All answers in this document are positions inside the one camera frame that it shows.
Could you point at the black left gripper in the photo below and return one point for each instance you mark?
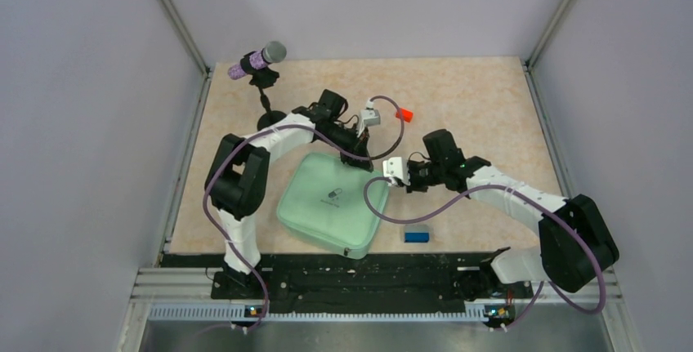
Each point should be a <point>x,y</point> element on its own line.
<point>359,145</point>

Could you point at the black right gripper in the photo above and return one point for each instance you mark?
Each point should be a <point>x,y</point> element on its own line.
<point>413,186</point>

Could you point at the green plastic medicine box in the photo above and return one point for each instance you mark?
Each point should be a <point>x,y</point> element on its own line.
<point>324,206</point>

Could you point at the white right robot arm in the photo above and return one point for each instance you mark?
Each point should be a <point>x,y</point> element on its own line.
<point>575,243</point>

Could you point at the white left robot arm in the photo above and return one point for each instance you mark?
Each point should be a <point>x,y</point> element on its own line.
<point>237,181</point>

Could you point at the orange block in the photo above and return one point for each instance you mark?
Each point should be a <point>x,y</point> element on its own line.
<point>405,115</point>

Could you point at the blue grey small box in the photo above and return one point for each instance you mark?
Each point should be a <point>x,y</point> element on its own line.
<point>416,234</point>

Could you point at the black microphone stand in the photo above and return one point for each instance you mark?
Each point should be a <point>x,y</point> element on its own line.
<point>262,80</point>

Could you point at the purple grey microphone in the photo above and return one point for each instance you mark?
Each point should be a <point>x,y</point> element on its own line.
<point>273,52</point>

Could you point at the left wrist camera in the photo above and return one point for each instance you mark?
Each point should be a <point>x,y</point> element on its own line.
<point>368,117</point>

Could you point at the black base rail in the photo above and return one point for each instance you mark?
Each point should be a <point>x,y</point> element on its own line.
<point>412,283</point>

